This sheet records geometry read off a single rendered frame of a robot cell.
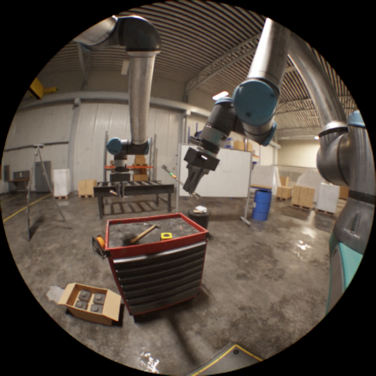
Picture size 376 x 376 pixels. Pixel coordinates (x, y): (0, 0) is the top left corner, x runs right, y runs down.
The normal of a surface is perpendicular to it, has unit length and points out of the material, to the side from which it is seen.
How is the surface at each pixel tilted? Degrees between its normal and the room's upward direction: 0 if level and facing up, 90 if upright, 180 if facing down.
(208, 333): 0
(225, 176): 90
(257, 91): 95
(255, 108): 95
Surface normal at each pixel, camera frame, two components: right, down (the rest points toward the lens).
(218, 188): 0.10, 0.15
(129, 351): 0.05, -0.99
